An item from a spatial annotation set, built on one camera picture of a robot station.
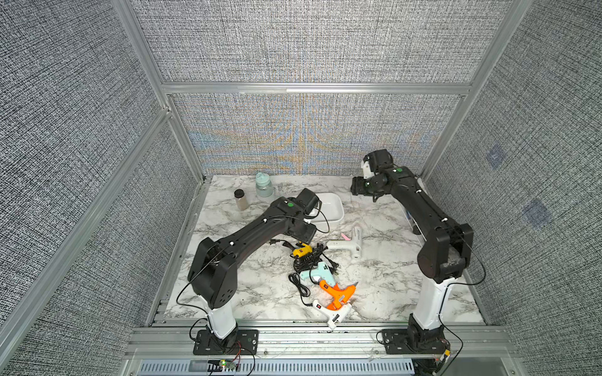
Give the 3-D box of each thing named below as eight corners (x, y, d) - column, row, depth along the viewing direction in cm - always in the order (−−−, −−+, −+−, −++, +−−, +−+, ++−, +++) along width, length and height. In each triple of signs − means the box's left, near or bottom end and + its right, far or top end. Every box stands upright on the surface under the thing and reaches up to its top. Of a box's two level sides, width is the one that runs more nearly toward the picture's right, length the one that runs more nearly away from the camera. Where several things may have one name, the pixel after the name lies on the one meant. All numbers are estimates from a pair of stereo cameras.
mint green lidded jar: (256, 197, 111) (253, 185, 105) (258, 184, 117) (255, 172, 110) (271, 197, 111) (270, 185, 105) (273, 184, 117) (271, 172, 110)
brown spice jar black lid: (237, 212, 109) (232, 198, 101) (239, 203, 112) (234, 188, 104) (247, 212, 109) (243, 198, 101) (249, 203, 112) (245, 188, 104)
